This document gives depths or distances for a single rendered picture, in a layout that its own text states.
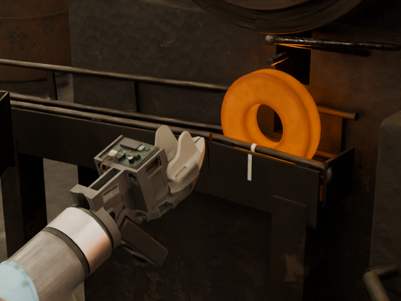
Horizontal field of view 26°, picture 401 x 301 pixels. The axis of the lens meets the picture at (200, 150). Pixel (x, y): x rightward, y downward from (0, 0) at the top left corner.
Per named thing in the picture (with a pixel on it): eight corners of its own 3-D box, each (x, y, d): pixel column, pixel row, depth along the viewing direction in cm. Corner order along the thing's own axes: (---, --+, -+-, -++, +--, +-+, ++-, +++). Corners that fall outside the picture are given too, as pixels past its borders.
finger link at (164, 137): (194, 109, 112) (149, 149, 106) (203, 146, 115) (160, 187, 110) (176, 104, 113) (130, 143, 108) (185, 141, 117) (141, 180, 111)
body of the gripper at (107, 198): (170, 144, 103) (102, 205, 96) (184, 200, 108) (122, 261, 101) (123, 131, 108) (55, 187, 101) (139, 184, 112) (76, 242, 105)
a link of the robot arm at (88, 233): (97, 286, 99) (49, 265, 103) (123, 261, 101) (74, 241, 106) (79, 237, 94) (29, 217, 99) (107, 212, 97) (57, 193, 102)
